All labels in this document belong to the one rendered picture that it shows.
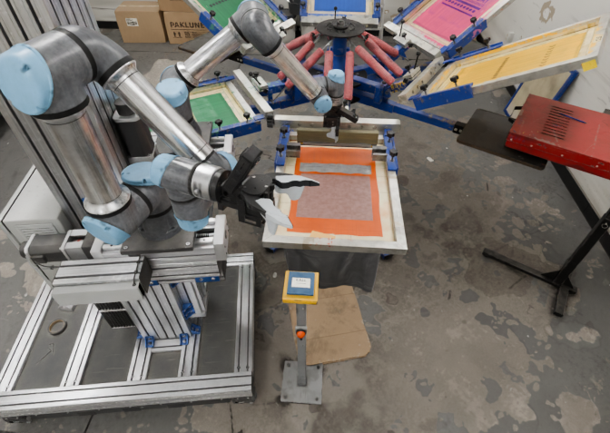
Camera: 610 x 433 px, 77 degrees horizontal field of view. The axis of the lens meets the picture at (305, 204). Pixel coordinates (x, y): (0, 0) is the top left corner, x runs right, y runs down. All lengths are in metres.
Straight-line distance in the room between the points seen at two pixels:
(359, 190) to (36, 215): 1.29
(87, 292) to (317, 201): 0.98
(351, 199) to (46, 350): 1.79
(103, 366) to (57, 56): 1.77
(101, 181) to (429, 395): 1.97
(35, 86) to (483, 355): 2.42
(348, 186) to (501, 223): 1.74
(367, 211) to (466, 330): 1.19
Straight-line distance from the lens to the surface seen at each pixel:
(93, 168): 1.03
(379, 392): 2.36
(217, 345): 2.25
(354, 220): 1.71
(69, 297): 1.44
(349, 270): 1.88
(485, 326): 2.72
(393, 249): 1.59
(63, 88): 0.92
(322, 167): 1.95
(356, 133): 1.96
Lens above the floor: 2.20
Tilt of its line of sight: 45 degrees down
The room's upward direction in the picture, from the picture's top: straight up
